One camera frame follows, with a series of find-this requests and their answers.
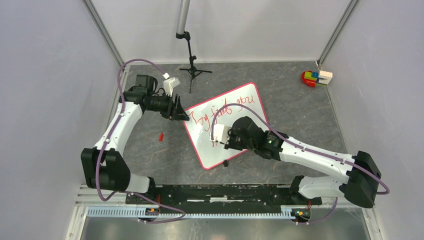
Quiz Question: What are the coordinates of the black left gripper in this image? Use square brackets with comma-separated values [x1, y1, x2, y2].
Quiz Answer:
[146, 91, 190, 122]

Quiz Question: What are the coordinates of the pink-framed whiteboard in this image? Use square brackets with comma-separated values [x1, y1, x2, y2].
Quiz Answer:
[183, 82, 269, 170]

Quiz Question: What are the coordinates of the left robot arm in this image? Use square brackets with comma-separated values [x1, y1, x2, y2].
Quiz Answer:
[80, 74, 189, 204]

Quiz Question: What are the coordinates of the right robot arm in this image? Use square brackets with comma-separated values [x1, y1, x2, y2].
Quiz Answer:
[210, 116, 383, 209]

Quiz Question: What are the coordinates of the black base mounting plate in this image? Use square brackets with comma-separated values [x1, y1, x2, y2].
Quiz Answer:
[145, 184, 322, 214]

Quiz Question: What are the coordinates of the grey metal pole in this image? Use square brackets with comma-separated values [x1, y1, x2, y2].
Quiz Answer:
[176, 0, 191, 39]

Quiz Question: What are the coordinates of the colourful toy block stack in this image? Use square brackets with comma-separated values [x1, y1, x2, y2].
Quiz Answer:
[300, 70, 333, 88]

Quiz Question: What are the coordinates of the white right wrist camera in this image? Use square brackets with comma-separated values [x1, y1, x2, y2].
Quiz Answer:
[210, 124, 232, 145]

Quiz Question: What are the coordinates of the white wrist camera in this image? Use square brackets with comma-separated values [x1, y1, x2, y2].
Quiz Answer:
[162, 72, 181, 97]
[210, 124, 232, 145]

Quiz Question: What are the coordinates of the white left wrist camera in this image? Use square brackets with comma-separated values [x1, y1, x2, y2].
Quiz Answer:
[162, 72, 181, 97]

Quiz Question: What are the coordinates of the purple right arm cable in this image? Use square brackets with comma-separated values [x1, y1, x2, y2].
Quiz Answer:
[210, 103, 391, 226]

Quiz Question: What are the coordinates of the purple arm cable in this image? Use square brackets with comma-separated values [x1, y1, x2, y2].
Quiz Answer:
[95, 58, 187, 225]
[210, 103, 391, 226]

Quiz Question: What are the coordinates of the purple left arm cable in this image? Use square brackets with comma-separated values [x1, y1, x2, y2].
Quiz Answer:
[95, 58, 187, 225]

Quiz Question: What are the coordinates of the black camera tripod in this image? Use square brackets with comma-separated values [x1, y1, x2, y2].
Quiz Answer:
[175, 31, 213, 93]

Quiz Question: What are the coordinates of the blue slotted cable duct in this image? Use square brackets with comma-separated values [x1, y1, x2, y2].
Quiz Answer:
[86, 205, 312, 220]

